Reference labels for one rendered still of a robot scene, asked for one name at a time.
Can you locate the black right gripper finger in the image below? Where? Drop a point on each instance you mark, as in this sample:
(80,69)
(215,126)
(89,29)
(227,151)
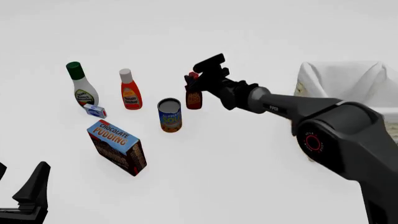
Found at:
(195,86)
(187,81)

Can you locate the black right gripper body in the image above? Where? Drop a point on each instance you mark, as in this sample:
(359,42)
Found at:
(211,80)

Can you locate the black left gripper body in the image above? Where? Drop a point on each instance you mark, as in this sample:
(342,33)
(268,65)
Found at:
(21,214)

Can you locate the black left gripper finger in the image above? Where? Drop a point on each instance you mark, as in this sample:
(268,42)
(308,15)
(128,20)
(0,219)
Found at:
(2,170)
(33,184)

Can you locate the brown bbq sauce bottle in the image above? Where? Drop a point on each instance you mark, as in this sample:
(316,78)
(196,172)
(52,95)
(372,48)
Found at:
(194,100)

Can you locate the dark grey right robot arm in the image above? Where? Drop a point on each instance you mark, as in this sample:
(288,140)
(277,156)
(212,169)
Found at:
(335,130)

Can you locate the woven basket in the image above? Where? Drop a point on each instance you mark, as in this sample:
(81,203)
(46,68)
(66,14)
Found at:
(299,88)

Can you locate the white cloth basket liner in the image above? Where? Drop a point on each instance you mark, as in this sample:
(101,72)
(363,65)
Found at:
(348,79)

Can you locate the alphabet soup can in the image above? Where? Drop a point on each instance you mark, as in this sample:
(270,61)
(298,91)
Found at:
(170,116)

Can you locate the red ketchup bottle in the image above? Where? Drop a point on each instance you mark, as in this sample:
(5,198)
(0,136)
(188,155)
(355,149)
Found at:
(131,95)

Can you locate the chocolate pudding box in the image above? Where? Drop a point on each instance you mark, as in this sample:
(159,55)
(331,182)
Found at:
(115,147)

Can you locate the small white blue cheese box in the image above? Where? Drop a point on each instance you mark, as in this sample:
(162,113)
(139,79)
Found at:
(95,111)

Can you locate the ranch dressing bottle green cap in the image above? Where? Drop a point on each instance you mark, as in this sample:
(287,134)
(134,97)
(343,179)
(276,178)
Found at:
(83,88)

